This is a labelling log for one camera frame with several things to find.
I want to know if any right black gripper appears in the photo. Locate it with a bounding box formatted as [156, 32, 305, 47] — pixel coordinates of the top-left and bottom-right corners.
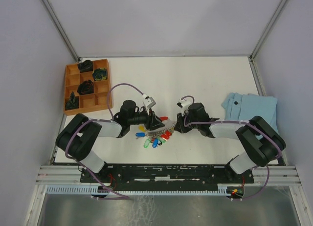
[173, 110, 200, 133]

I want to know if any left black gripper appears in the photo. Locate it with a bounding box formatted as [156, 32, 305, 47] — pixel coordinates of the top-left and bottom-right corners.
[128, 106, 165, 131]

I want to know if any bunch of coloured key tags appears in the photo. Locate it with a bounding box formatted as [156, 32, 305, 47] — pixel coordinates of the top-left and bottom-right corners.
[135, 128, 174, 149]

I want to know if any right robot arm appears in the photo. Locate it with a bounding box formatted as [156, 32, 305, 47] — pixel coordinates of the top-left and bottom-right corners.
[174, 99, 286, 182]

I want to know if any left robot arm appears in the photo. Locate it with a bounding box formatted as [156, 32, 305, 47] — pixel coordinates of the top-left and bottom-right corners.
[55, 100, 165, 182]

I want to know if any light blue folded cloth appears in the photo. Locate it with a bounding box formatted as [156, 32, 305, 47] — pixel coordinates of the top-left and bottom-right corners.
[222, 92, 278, 132]

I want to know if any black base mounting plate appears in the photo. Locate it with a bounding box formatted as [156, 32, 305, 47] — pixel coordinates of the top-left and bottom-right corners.
[80, 164, 253, 191]

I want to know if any green black rolled sock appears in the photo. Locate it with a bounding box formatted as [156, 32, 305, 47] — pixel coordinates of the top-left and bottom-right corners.
[92, 68, 108, 81]

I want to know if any orange wooden compartment tray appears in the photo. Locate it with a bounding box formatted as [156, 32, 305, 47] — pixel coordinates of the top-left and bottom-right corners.
[63, 59, 112, 115]

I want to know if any black red rolled sock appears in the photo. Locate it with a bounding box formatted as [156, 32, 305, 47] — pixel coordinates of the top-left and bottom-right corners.
[77, 80, 94, 95]

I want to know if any dark green rolled sock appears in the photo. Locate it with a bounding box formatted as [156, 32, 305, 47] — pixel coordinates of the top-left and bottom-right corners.
[65, 91, 79, 111]

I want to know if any black rolled sock top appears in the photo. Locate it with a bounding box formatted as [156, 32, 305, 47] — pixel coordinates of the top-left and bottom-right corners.
[77, 60, 93, 73]

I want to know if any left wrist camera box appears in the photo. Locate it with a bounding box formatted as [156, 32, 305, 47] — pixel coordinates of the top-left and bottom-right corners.
[142, 94, 156, 111]

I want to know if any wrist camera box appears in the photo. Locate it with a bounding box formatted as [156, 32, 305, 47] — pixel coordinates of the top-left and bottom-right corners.
[177, 98, 194, 116]
[142, 94, 156, 111]

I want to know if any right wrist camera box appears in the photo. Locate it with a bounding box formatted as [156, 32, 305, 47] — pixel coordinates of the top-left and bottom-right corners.
[177, 98, 194, 116]

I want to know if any white cable duct rail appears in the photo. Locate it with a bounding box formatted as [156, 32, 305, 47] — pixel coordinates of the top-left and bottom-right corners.
[46, 183, 235, 197]

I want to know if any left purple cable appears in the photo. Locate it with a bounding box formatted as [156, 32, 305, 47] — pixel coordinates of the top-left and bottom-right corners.
[64, 83, 147, 201]

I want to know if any purple cable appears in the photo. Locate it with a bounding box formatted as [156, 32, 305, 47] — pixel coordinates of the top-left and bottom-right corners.
[64, 83, 147, 201]
[178, 95, 284, 201]

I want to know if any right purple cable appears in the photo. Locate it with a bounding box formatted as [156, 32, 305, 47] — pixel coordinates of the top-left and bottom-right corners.
[178, 95, 284, 201]

